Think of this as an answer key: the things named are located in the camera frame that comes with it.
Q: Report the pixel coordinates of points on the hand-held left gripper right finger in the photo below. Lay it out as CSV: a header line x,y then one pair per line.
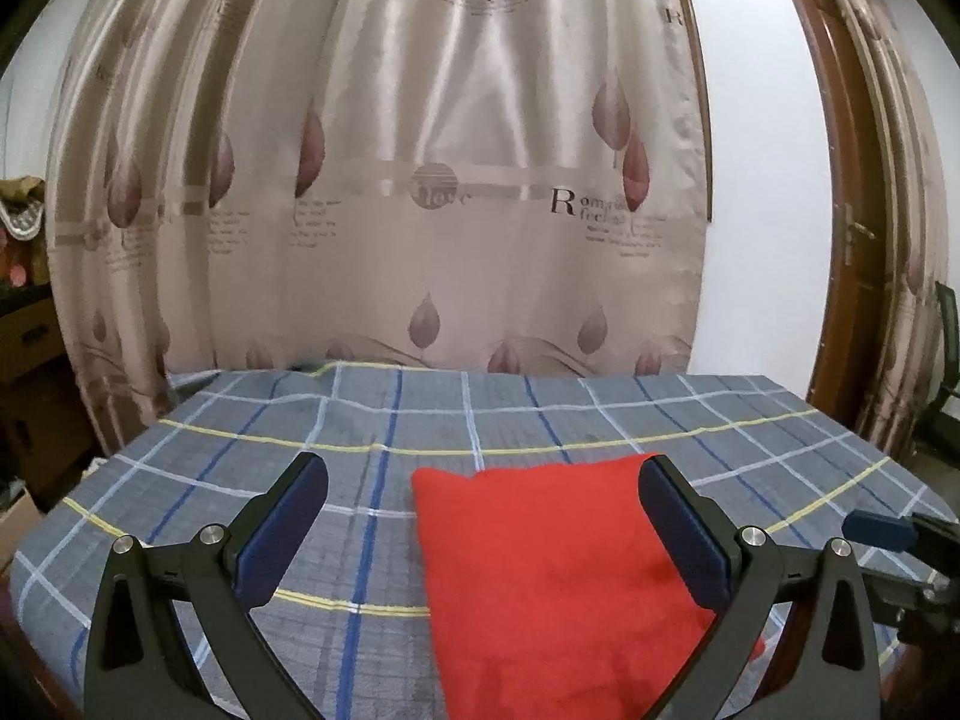
x,y
686,532

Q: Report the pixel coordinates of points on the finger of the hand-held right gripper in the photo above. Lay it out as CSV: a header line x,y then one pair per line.
x,y
900,591
881,531

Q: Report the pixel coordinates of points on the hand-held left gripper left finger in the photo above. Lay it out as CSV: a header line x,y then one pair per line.
x,y
281,532

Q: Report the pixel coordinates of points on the red knit sweater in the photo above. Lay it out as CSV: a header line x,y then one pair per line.
x,y
562,577

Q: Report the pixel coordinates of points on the grey plaid blanket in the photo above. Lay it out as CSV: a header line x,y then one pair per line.
x,y
225,450

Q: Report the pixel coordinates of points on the black office chair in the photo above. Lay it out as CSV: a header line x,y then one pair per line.
x,y
946,390

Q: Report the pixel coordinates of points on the cardboard box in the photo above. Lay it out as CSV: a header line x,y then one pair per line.
x,y
16,529

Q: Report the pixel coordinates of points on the wooden drawer cabinet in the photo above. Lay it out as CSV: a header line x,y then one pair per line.
x,y
37,375

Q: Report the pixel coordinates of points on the beige leaf print curtain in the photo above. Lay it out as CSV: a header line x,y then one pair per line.
x,y
375,165

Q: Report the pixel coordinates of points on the brown wooden door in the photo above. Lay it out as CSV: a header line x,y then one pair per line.
x,y
840,127

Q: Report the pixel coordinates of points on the floral cloth with bead trim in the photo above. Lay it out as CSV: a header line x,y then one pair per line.
x,y
21,217

